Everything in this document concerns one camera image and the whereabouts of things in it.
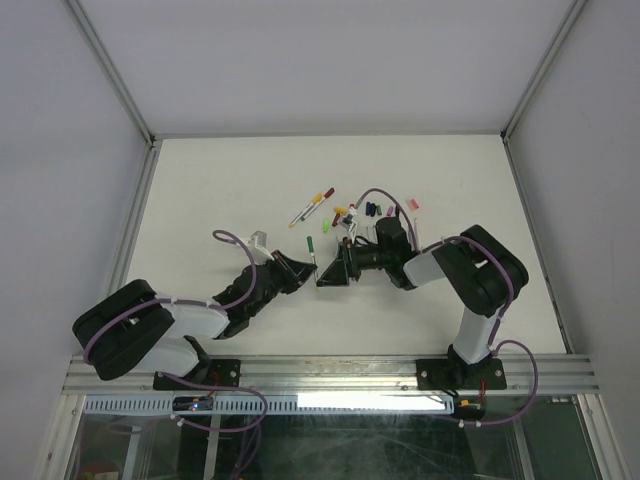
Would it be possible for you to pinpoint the aluminium front rail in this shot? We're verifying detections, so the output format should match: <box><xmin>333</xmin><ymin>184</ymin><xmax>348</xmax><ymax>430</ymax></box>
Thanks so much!
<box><xmin>63</xmin><ymin>352</ymin><xmax>599</xmax><ymax>401</ymax></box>

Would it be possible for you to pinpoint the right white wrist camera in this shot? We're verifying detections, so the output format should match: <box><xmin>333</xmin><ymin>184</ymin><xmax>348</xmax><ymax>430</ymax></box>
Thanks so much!
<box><xmin>339</xmin><ymin>207</ymin><xmax>358</xmax><ymax>242</ymax></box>

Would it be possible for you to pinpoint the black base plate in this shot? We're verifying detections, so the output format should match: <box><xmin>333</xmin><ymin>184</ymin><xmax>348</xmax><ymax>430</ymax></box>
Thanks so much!
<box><xmin>153</xmin><ymin>358</ymin><xmax>241</xmax><ymax>391</ymax></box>
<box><xmin>415</xmin><ymin>357</ymin><xmax>507</xmax><ymax>391</ymax></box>

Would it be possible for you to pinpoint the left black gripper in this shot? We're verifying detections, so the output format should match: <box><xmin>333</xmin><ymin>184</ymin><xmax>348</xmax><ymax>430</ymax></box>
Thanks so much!
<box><xmin>246</xmin><ymin>250</ymin><xmax>315</xmax><ymax>317</ymax></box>

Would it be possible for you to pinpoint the pink capped marker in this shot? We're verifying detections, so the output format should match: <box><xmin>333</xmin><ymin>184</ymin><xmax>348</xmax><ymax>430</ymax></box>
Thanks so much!
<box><xmin>413</xmin><ymin>217</ymin><xmax>421</xmax><ymax>251</ymax></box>

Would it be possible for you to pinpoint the dark red capped marker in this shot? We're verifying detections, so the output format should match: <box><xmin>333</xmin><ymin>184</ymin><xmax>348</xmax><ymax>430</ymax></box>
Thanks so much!
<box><xmin>289</xmin><ymin>188</ymin><xmax>335</xmax><ymax>228</ymax></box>

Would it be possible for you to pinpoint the slotted grey cable duct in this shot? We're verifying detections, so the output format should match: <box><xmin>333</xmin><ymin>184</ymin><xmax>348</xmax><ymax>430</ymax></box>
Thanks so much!
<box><xmin>83</xmin><ymin>392</ymin><xmax>454</xmax><ymax>416</ymax></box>

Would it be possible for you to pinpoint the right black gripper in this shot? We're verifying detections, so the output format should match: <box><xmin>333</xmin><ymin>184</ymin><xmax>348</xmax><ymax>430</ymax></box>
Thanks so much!
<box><xmin>316</xmin><ymin>237</ymin><xmax>391</xmax><ymax>287</ymax></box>

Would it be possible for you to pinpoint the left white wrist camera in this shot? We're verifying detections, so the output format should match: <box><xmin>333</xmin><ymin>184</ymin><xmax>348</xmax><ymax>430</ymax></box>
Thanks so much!
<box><xmin>244</xmin><ymin>231</ymin><xmax>274</xmax><ymax>264</ymax></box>

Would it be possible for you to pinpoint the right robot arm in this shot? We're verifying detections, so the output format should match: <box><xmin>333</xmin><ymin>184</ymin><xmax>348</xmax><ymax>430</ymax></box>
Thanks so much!
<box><xmin>316</xmin><ymin>217</ymin><xmax>529</xmax><ymax>394</ymax></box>

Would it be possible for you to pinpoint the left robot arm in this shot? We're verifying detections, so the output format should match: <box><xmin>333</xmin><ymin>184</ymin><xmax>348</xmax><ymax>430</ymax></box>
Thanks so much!
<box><xmin>72</xmin><ymin>250</ymin><xmax>317</xmax><ymax>389</ymax></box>

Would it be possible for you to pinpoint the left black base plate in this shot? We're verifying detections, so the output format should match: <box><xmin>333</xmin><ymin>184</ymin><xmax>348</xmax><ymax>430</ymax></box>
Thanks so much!
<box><xmin>153</xmin><ymin>358</ymin><xmax>241</xmax><ymax>391</ymax></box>

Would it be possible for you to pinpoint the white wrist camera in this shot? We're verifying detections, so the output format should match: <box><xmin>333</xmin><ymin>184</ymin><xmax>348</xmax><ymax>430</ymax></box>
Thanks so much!
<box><xmin>339</xmin><ymin>207</ymin><xmax>358</xmax><ymax>242</ymax></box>
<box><xmin>244</xmin><ymin>231</ymin><xmax>274</xmax><ymax>264</ymax></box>

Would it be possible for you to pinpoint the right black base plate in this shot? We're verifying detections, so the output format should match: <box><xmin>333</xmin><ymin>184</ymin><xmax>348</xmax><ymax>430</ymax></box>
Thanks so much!
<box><xmin>415</xmin><ymin>357</ymin><xmax>507</xmax><ymax>391</ymax></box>

